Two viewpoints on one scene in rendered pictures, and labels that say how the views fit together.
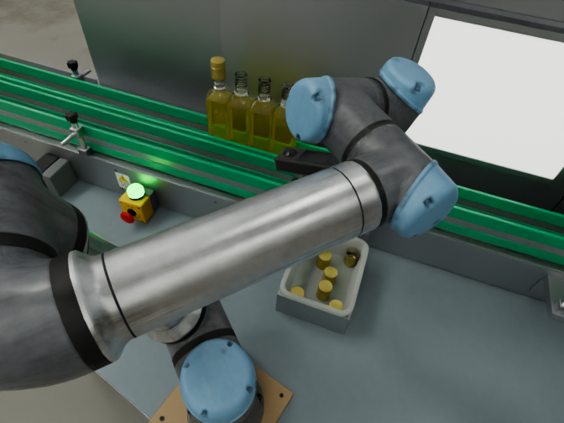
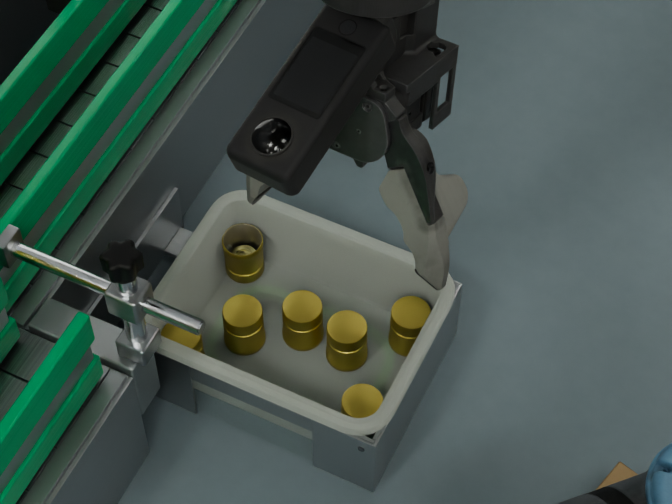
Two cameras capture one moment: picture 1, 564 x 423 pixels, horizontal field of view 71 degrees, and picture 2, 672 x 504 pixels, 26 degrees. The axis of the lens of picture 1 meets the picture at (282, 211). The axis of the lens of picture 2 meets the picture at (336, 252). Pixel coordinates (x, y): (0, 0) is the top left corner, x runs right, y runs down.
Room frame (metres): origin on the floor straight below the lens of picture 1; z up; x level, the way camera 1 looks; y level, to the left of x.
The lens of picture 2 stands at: (0.37, 0.51, 1.83)
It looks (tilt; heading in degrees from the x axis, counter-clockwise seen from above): 55 degrees down; 281
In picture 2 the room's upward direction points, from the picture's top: straight up
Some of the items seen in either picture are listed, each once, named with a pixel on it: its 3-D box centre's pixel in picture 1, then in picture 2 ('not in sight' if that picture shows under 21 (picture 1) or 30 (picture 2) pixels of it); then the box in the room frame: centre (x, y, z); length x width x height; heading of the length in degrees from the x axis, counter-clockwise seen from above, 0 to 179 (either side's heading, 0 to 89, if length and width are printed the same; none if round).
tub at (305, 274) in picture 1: (324, 274); (298, 330); (0.53, -0.12, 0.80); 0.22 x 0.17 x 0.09; 165
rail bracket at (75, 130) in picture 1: (73, 140); not in sight; (0.76, 0.56, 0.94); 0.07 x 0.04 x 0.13; 165
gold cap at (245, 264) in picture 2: (351, 257); (243, 254); (0.59, -0.19, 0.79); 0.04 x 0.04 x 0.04
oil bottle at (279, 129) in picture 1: (284, 139); not in sight; (0.80, 0.01, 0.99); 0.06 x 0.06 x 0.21; 74
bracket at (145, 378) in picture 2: not in sight; (97, 353); (0.67, -0.04, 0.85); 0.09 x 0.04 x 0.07; 165
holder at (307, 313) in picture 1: (326, 268); (270, 325); (0.55, -0.13, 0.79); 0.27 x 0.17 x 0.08; 165
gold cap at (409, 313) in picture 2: (334, 310); (410, 325); (0.44, -0.15, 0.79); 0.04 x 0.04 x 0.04
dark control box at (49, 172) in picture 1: (53, 175); not in sight; (0.77, 0.67, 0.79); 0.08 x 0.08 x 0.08; 75
